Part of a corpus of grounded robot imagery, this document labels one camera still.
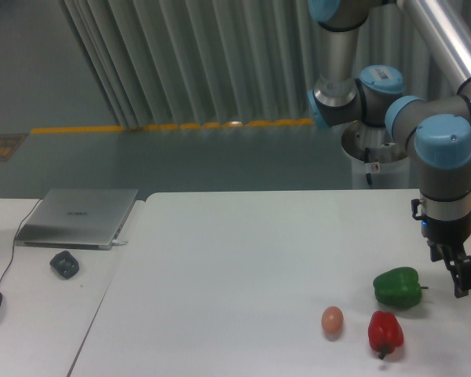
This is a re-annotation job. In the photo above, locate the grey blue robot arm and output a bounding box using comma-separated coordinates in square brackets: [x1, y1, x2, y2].
[308, 1, 471, 298]

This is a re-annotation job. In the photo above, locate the red bell pepper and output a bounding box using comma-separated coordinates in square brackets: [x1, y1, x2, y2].
[367, 310, 404, 360]

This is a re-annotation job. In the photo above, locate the black mouse cable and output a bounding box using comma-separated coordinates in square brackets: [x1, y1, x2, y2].
[0, 197, 44, 294]

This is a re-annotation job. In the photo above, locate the brown egg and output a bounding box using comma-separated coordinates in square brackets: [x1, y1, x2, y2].
[321, 306, 344, 335]

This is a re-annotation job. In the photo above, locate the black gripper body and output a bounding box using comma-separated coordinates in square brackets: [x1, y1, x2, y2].
[411, 198, 471, 246]

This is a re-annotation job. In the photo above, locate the green bell pepper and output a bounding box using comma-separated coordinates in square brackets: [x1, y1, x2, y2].
[372, 266, 428, 309]

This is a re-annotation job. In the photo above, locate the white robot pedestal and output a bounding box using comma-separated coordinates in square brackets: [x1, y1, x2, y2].
[341, 122, 411, 189]

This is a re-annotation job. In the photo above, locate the small black holder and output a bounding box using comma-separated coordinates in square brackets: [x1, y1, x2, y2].
[49, 251, 79, 280]

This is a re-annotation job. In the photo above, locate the white usb plug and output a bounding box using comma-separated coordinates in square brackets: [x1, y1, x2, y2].
[111, 240, 128, 247]

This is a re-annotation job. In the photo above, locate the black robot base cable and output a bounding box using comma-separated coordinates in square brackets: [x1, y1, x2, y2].
[363, 146, 374, 188]

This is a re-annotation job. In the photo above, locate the silver laptop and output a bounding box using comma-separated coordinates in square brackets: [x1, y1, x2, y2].
[14, 188, 138, 250]

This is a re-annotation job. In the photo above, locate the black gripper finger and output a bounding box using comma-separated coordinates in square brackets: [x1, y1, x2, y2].
[428, 240, 444, 262]
[440, 245, 471, 298]

